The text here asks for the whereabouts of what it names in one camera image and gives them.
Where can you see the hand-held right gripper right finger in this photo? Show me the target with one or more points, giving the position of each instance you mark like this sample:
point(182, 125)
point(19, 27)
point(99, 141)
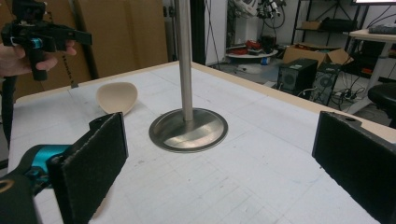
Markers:
point(358, 158)

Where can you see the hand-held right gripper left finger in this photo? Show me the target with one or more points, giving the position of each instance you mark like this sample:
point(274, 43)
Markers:
point(93, 168)

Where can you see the beige foam bra pad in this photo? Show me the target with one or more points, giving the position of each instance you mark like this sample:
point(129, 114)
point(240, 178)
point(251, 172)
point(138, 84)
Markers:
point(116, 98)

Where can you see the dark slanted stand leg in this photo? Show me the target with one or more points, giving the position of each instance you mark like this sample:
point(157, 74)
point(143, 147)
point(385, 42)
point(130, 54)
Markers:
point(87, 49)

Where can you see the brown cardboard panel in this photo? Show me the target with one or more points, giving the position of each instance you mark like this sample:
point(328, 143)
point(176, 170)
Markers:
point(130, 34)

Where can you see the black stool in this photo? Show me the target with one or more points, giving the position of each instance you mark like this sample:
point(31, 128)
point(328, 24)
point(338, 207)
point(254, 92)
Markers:
point(384, 96)

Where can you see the grey computer tower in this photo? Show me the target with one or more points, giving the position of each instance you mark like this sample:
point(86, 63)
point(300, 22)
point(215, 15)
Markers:
point(325, 82)

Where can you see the white desk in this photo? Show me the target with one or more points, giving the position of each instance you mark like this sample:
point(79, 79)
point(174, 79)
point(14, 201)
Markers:
point(378, 59)

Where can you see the metal stand with round base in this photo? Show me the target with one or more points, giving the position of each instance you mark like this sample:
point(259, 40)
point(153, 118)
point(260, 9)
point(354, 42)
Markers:
point(186, 127)

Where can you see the black computer tower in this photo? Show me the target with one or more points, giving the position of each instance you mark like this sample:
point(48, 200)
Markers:
point(295, 77)

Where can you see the open cardboard box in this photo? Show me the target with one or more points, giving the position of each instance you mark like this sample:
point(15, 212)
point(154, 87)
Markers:
point(311, 54)

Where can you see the dark keyboard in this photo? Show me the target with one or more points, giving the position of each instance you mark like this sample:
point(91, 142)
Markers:
point(383, 29)

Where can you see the black metal shelf rack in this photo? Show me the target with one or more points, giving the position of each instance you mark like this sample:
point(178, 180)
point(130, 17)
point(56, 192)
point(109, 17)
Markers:
point(330, 25)

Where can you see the round white table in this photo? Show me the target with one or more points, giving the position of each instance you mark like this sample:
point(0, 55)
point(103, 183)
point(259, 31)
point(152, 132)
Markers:
point(249, 56)

